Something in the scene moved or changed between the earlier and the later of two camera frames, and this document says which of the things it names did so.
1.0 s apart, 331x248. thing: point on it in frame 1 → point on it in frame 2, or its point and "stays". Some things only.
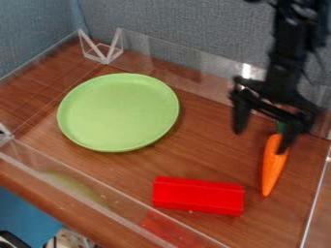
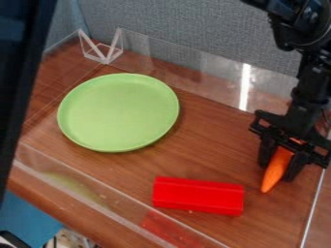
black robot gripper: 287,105 → 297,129
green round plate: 116,112 stays
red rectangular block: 198,196 stays
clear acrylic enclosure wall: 118,134 stays
